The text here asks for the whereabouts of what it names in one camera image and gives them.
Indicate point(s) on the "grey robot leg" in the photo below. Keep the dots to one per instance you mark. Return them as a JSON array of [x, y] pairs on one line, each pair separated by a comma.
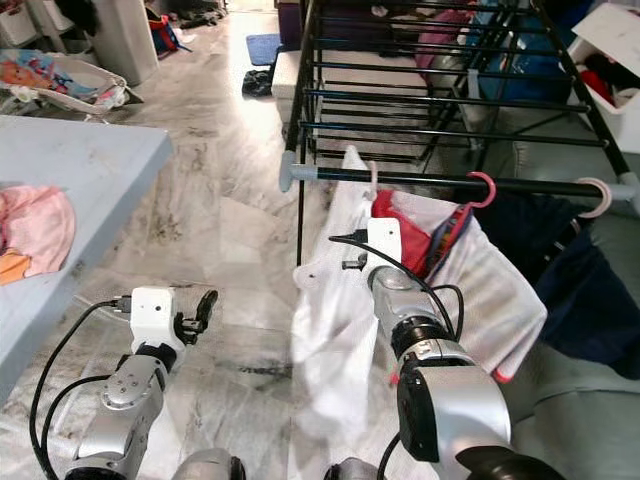
[[352, 471], [210, 467]]

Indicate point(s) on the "blue floor mat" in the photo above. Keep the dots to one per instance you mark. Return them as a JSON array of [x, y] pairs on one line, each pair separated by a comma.
[[262, 50]]

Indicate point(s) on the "black metal drying rack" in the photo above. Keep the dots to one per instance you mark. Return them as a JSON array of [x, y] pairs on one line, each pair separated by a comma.
[[420, 182]]

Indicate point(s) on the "white shirt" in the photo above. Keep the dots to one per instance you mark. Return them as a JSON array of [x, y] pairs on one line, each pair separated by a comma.
[[325, 300]]

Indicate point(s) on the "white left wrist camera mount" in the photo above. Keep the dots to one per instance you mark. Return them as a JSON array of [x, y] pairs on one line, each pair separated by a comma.
[[155, 315]]

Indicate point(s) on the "pink cloth with orange hem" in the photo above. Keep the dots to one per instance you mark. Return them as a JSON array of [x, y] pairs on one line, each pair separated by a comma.
[[40, 225]]

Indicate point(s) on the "white storage box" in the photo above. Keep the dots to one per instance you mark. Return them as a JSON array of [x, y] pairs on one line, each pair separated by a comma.
[[600, 30]]

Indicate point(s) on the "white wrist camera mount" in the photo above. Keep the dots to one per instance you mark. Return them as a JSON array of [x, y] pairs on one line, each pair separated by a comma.
[[383, 240], [155, 315]]

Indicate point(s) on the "beige box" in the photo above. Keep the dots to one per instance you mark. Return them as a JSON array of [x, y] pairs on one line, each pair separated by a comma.
[[285, 85]]

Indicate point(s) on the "colourful baby bouncer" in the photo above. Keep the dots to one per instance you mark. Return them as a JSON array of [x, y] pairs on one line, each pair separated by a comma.
[[60, 80]]

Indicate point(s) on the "red and white garment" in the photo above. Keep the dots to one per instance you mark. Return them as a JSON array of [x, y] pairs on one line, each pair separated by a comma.
[[500, 290]]

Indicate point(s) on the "grey robot left leg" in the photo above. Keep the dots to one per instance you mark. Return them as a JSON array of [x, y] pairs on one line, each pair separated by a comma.
[[210, 467]]

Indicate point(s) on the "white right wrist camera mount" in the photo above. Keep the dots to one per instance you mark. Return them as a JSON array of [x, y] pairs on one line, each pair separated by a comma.
[[383, 240]]

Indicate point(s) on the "grey robot right leg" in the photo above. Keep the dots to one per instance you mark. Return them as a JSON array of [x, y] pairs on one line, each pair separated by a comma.
[[352, 471]]

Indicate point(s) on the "light blue plastic table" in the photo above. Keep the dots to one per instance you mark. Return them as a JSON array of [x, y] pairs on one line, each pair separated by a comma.
[[80, 180]]

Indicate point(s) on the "navy garment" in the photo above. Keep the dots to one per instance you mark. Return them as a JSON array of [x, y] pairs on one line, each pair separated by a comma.
[[580, 290]]

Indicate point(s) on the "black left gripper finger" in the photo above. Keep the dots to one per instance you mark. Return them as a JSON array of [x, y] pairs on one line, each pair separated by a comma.
[[208, 306]]

